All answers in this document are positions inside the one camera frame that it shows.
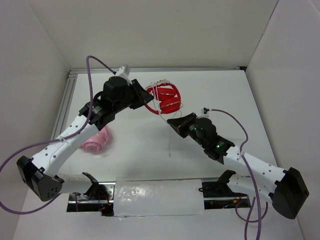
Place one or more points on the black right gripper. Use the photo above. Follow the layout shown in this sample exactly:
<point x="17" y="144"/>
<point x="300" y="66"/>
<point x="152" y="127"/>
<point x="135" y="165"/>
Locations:
<point x="180" y="124"/>

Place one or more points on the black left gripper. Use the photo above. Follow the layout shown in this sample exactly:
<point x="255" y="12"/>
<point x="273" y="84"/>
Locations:
<point x="142" y="96"/>

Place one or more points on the red headphones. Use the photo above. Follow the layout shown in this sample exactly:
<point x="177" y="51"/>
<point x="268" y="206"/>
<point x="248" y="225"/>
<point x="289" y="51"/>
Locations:
<point x="167" y="94"/>

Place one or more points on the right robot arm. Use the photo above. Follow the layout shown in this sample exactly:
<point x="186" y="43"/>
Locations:
<point x="285" y="189"/>

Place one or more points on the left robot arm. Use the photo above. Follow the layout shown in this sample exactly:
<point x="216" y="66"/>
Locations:
<point x="39" y="172"/>

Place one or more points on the pink headphones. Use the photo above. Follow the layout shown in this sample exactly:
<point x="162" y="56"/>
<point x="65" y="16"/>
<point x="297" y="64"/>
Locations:
<point x="96" y="143"/>

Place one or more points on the white taped cover plate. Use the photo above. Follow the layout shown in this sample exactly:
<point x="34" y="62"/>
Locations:
<point x="158" y="198"/>

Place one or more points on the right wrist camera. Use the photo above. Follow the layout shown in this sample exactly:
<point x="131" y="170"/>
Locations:
<point x="204" y="113"/>

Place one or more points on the aluminium frame rail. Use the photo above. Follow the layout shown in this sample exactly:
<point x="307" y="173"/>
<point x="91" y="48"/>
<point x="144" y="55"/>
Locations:
<point x="225" y="88"/>

